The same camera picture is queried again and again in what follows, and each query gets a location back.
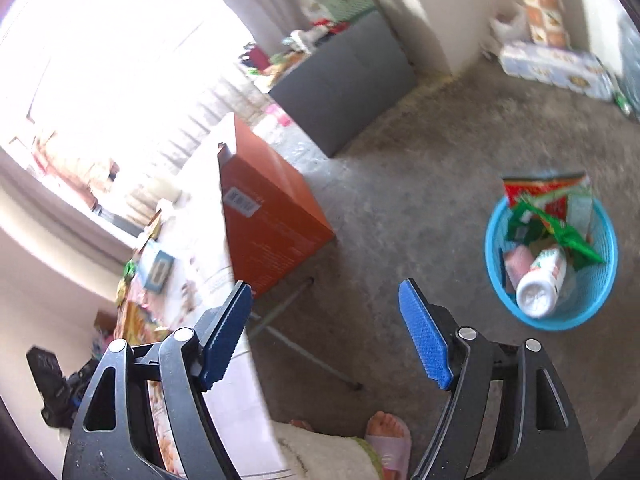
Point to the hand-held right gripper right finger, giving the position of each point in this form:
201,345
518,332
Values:
425,340

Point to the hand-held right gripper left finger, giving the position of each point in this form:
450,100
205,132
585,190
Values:
225,340

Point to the pink packet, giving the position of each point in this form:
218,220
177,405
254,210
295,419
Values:
517,265

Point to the white bottle with red label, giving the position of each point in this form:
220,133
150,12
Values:
542,282

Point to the blue plastic waste basket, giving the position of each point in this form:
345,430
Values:
575,305

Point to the green snack wrapper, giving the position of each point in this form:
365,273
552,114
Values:
560,235

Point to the red snack wrapper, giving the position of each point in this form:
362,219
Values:
545,190

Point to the metal table leg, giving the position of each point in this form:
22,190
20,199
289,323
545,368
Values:
305,345

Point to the patterned tablecloth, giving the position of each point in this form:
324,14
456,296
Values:
200,260

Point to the orange snack packet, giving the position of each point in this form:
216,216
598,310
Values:
137,325

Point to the person's foot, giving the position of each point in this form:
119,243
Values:
385,425

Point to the blue and white tissue box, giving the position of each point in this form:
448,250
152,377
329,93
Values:
156,267

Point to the pink slipper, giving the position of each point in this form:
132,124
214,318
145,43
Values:
395,452

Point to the orange cardboard box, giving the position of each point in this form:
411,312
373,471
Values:
272,220

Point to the person's fluffy white clothing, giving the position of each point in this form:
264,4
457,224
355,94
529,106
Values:
325,455

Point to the grey cabinet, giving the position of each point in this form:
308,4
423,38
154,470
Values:
345,85

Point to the pack of toilet paper rolls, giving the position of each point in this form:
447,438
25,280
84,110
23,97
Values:
555,70

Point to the white plastic bag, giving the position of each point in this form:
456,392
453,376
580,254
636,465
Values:
510,25

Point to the green plastic storage basket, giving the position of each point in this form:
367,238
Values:
350,2

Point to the rolled patterned floor mat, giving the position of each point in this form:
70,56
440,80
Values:
542,0

